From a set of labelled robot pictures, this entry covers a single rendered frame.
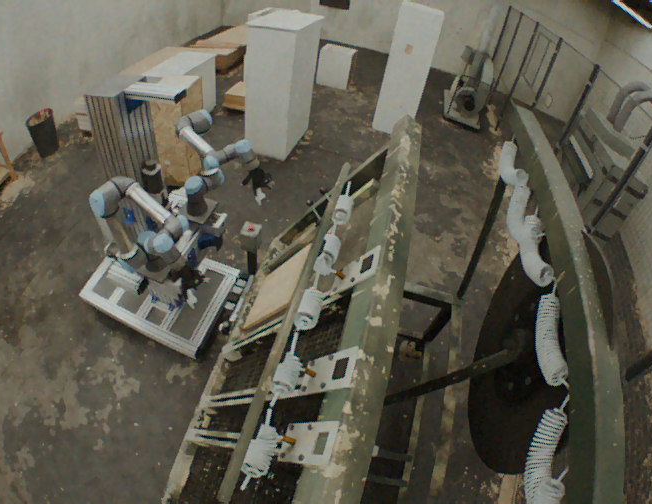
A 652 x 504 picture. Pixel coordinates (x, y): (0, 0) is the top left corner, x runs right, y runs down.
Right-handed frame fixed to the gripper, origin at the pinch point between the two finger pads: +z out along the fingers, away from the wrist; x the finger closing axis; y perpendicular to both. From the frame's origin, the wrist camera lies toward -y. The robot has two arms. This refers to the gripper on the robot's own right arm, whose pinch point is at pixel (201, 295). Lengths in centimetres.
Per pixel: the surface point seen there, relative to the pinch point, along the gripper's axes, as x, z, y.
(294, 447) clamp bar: -55, -19, 79
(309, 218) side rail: 80, 25, 16
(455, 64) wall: 863, 163, 90
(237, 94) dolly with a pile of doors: 373, 5, -209
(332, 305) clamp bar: -7, -9, 70
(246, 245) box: 73, 38, -35
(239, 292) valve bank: 40, 47, -28
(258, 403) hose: -51, -34, 76
